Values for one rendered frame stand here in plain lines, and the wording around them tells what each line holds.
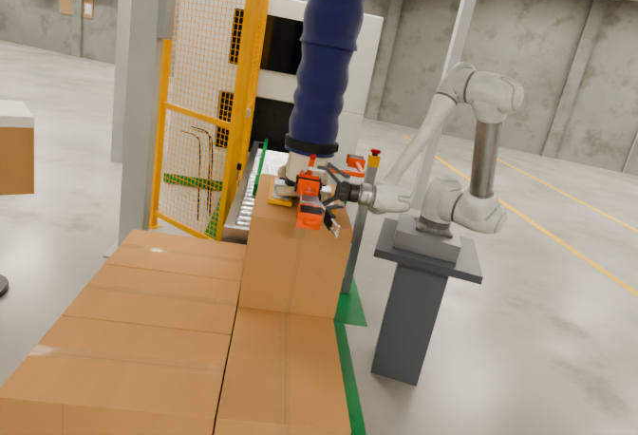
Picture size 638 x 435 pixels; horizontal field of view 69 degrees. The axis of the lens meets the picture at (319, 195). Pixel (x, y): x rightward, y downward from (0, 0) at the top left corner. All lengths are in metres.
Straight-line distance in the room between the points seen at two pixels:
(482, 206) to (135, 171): 2.17
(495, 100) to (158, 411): 1.54
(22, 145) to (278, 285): 1.49
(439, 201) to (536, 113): 11.23
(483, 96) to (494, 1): 11.40
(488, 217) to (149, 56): 2.15
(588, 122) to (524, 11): 3.24
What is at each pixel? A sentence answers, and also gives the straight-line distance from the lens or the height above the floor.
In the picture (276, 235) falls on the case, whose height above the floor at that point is 0.88.
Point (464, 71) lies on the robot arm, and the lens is 1.99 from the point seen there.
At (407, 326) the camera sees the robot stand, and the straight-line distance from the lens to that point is 2.51.
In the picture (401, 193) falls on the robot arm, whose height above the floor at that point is 1.12.
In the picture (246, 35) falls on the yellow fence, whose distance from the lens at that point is 3.08.
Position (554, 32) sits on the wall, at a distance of 13.45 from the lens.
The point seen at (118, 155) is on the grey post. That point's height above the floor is 0.08.
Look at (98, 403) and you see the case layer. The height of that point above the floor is 0.54.
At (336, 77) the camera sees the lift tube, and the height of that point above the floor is 1.49.
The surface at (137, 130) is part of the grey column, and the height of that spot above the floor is 0.89.
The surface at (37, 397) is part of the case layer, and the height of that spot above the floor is 0.54.
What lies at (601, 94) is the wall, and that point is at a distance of 13.77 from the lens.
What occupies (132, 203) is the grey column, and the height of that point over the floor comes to 0.39.
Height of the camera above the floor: 1.58
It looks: 17 degrees down
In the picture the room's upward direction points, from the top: 11 degrees clockwise
